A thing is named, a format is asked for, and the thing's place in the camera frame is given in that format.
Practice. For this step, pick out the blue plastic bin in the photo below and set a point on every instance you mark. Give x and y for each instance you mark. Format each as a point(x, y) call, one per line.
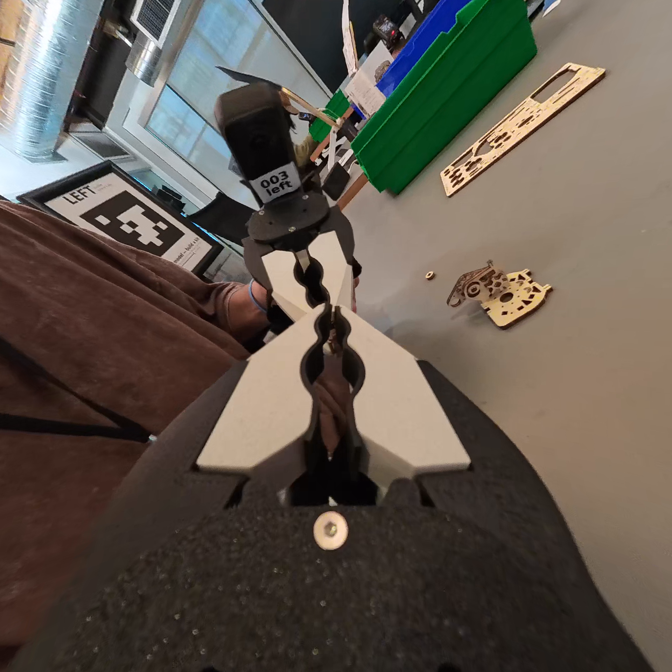
point(419, 47)

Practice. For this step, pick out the wooden model assembly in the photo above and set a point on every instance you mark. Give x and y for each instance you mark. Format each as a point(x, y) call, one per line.
point(501, 294)

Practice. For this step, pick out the small wooden part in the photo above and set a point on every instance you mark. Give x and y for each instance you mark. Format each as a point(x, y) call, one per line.
point(331, 345)

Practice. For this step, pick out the person's left hand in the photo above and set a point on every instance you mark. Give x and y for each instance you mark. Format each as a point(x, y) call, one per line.
point(264, 307)

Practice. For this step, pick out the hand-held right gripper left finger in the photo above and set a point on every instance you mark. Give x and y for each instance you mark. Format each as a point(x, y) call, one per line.
point(261, 415)

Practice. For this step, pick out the person's left forearm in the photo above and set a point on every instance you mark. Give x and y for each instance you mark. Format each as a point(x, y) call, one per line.
point(233, 310)

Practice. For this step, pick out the framed marker sign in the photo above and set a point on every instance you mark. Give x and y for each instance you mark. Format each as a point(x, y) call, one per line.
point(131, 221)

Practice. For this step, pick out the silver ventilation duct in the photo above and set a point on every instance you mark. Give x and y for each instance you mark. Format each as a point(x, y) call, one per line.
point(46, 79)

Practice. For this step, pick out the wooden parts sheet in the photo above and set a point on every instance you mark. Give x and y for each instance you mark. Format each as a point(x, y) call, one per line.
point(519, 129)

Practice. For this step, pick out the person's brown clothing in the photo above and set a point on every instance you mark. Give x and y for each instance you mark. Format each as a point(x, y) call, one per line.
point(105, 341)

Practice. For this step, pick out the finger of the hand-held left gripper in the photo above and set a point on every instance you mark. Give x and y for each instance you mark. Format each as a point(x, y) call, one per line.
point(283, 279)
point(342, 274)

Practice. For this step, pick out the small green plastic bin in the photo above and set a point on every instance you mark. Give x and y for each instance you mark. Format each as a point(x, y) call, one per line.
point(327, 113)

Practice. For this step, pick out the white paper sheets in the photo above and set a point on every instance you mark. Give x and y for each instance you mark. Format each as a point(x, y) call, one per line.
point(361, 87)

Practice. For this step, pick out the blue wristband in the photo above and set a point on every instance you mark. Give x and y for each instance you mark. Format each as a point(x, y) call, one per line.
point(254, 296)

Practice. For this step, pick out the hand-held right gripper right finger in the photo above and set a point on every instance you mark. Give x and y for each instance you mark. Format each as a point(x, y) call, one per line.
point(409, 415)

